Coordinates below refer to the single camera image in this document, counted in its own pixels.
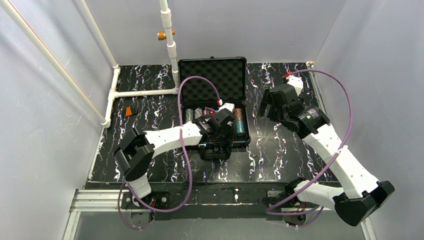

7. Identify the orange knob on pipe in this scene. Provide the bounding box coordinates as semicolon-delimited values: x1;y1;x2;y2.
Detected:
157;31;167;41

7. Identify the blue green yellow chip stack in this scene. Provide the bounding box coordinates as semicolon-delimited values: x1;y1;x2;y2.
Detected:
184;108;194;123

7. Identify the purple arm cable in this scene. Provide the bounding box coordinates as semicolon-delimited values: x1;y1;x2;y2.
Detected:
117;76;222;230
265;69;354;229

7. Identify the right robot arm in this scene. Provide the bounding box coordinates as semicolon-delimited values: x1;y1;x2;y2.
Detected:
258;74;395;227

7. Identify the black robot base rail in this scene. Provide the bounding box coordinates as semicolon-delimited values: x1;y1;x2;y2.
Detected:
84;180;342;221

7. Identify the orange black small clip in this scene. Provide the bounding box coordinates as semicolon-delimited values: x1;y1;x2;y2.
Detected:
124;106;138;117

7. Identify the black poker set case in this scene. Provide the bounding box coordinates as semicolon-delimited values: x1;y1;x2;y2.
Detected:
178;56;251;160

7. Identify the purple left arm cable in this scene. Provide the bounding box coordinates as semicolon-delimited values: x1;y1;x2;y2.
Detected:
117;76;222;230

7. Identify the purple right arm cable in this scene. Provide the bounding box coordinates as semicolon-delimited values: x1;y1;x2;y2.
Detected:
265;69;354;229

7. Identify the white pvc pipe frame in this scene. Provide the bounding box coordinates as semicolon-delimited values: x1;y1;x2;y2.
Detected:
0;0;181;129

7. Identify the blue orange purple chip stack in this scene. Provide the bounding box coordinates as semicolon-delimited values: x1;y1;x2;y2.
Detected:
194;107;204;119

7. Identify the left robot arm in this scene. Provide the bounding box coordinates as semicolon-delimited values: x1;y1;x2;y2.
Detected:
112;103;235;199

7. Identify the black red all-in triangle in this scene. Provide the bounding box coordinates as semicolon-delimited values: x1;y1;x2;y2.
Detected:
203;107;217;115

